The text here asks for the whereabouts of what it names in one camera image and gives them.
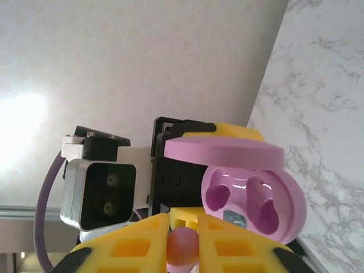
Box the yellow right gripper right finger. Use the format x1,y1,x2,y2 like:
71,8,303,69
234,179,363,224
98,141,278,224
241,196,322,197
198,213,309,273

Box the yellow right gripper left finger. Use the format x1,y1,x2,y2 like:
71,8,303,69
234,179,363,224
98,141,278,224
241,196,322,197
52,213,171,273

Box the purple earbud charging case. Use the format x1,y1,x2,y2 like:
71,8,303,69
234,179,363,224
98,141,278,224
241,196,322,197
163,136,308,246

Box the purple earbud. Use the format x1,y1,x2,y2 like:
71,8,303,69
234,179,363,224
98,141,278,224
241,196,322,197
167,227,200,273

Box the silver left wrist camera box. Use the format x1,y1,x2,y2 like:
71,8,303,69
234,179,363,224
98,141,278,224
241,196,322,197
59,158,138,231

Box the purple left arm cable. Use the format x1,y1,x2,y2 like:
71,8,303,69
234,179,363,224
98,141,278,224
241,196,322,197
33,125,131,273

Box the aluminium frame post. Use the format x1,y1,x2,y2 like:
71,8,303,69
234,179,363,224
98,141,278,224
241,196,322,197
0,205,63,220

